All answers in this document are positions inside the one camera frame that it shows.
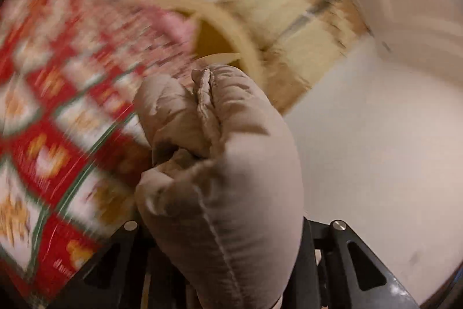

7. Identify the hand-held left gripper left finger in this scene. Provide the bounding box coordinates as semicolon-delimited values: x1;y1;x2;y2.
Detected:
47;220;198;309

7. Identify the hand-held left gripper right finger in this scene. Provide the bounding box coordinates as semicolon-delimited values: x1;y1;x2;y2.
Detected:
280;218;422;309

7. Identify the red patchwork printed bedspread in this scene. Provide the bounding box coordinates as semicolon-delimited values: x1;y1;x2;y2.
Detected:
0;0;198;306

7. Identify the pink floral quilt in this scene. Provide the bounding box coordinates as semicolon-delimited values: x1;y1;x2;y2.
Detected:
137;1;198;45

